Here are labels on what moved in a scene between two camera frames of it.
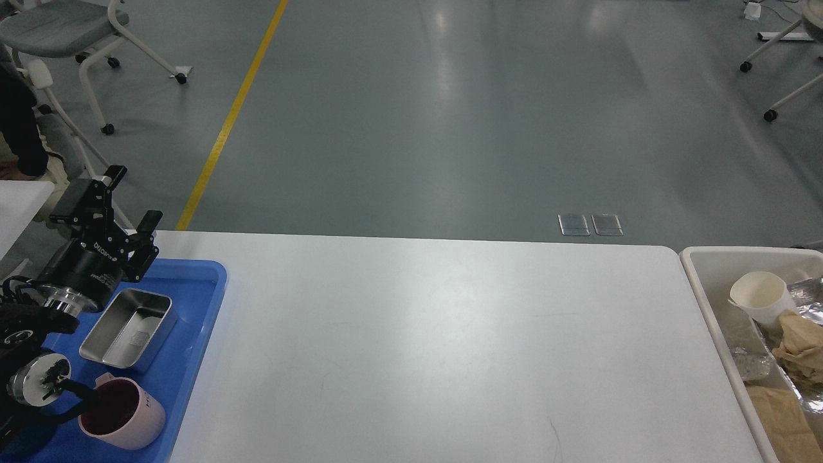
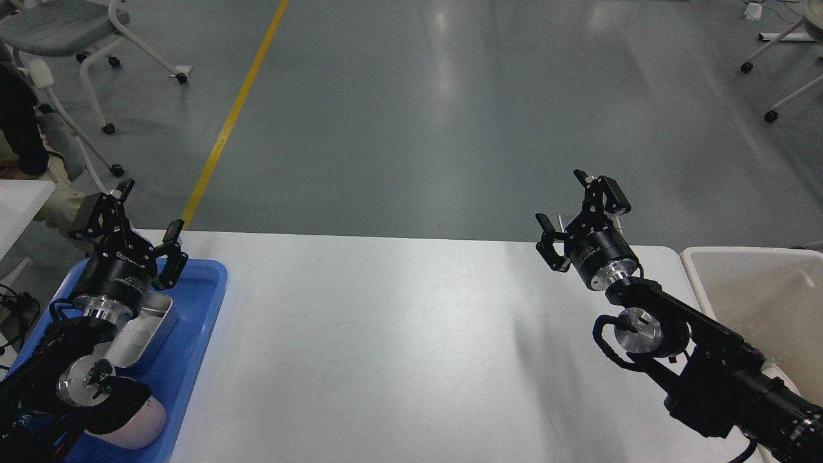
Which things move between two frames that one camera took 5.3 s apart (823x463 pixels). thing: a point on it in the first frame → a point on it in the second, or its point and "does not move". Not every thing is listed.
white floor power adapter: (752, 11) does not move
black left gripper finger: (115, 173) → (125, 188)
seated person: (26, 152) does not move
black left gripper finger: (146, 251) → (176, 259)
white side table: (20, 201) does not move
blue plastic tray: (197, 288) does not move
